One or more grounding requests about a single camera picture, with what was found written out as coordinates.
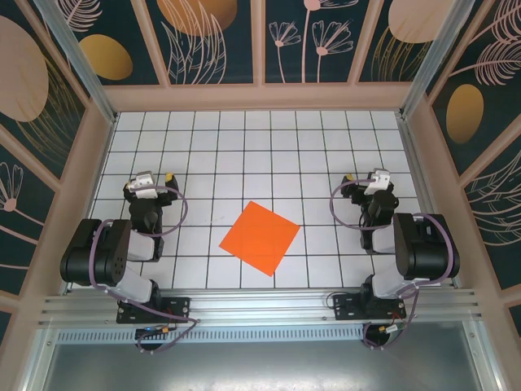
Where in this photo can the orange paper sheet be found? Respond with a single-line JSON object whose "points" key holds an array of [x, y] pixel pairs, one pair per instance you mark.
{"points": [[260, 238]]}

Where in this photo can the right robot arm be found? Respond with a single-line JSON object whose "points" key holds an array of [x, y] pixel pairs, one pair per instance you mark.
{"points": [[427, 248]]}

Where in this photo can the grey metal sheet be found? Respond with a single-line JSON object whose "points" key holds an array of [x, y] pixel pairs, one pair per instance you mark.
{"points": [[260, 366]]}

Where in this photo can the yellow power connector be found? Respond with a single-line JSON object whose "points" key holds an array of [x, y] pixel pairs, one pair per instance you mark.
{"points": [[165, 329], [383, 328]]}

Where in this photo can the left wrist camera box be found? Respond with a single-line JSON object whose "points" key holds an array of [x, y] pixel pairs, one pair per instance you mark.
{"points": [[143, 185]]}

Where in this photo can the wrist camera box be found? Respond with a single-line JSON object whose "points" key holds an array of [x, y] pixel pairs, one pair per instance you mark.
{"points": [[143, 185], [376, 181]]}

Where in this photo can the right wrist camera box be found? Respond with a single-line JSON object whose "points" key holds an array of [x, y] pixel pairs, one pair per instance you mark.
{"points": [[376, 181]]}

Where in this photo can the aluminium side rail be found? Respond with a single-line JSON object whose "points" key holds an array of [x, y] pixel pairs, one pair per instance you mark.
{"points": [[408, 142]]}

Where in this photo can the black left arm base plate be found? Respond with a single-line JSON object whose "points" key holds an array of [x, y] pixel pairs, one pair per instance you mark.
{"points": [[179, 307]]}

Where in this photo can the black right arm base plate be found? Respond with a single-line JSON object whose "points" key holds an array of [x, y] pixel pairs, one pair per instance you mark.
{"points": [[346, 305]]}

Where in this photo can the aluminium corner post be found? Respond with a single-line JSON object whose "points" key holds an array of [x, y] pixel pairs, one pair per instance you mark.
{"points": [[74, 53], [438, 53]]}

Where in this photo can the aluminium mounting rail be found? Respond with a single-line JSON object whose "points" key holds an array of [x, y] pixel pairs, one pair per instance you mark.
{"points": [[260, 303]]}

